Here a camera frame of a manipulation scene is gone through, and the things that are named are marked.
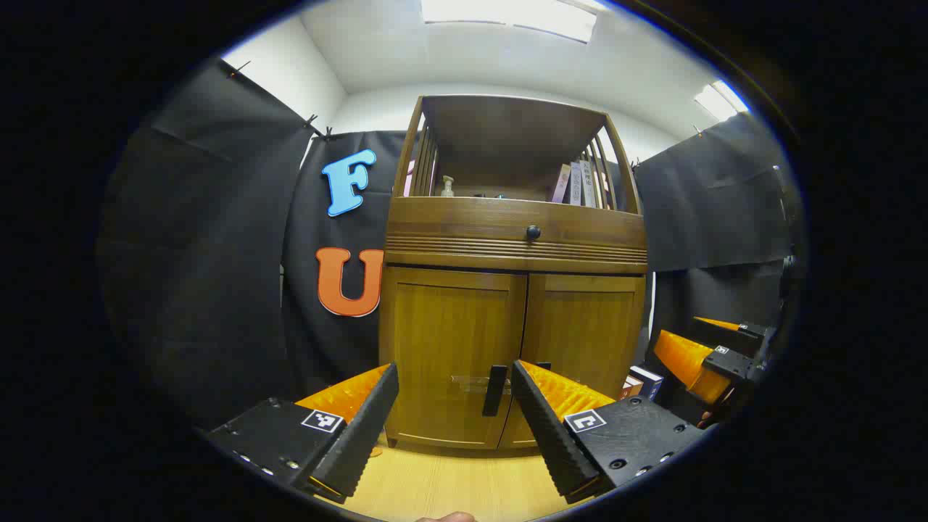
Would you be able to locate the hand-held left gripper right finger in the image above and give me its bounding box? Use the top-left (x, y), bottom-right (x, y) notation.
top-left (511, 360), bottom-right (708, 505)

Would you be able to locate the wooden cabinet door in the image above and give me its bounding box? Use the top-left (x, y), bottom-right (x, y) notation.
top-left (380, 266), bottom-right (529, 450)
top-left (500, 273), bottom-right (647, 450)

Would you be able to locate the wooden drawer with black knob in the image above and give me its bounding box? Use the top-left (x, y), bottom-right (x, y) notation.
top-left (385, 196), bottom-right (648, 266)

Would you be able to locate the wooden double-door shoe cabinet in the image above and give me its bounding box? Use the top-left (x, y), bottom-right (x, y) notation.
top-left (378, 94), bottom-right (648, 452)

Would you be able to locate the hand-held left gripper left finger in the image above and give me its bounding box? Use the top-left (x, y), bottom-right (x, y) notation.
top-left (207, 362), bottom-right (399, 505)

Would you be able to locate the dark blue box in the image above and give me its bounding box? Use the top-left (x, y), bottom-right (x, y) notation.
top-left (628, 365), bottom-right (665, 402)

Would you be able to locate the small ceiling light panel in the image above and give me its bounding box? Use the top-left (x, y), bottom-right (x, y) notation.
top-left (694, 80), bottom-right (750, 122)

